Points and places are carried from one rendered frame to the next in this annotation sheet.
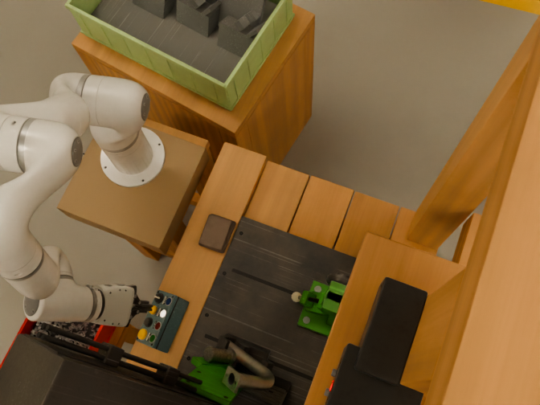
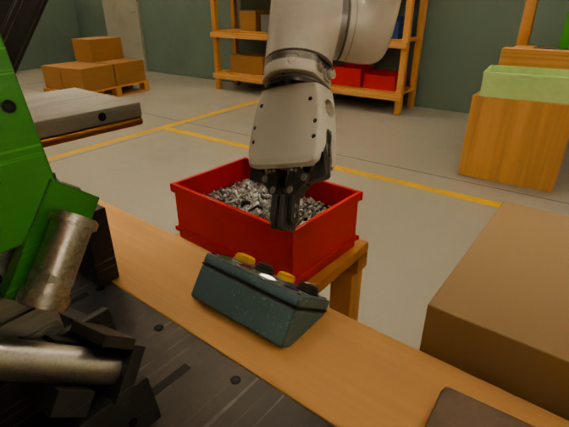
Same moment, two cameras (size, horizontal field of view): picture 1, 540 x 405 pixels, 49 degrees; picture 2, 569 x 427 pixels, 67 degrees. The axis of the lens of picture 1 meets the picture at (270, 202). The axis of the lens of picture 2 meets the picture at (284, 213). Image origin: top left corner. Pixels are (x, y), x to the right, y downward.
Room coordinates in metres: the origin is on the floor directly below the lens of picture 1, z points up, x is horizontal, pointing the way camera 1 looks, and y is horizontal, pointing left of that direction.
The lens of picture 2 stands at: (0.33, -0.08, 1.25)
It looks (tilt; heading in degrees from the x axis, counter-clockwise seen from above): 27 degrees down; 97
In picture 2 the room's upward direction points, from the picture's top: straight up
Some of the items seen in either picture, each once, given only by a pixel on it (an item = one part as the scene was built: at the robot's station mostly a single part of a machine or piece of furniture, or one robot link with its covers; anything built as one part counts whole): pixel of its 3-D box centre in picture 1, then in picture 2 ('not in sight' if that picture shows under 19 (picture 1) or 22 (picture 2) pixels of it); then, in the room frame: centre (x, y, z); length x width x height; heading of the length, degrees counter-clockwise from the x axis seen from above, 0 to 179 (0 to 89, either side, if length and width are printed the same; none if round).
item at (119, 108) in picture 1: (116, 113); not in sight; (0.72, 0.34, 1.24); 0.19 x 0.12 x 0.24; 73
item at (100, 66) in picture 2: not in sight; (95, 67); (-3.20, 5.95, 0.37); 1.20 x 0.80 x 0.74; 70
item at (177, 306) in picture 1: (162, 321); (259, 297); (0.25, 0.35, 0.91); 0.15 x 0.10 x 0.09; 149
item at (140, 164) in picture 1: (125, 145); not in sight; (0.73, 0.37, 1.03); 0.19 x 0.19 x 0.18
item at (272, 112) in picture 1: (209, 84); not in sight; (1.24, 0.16, 0.39); 0.68 x 0.52 x 0.79; 49
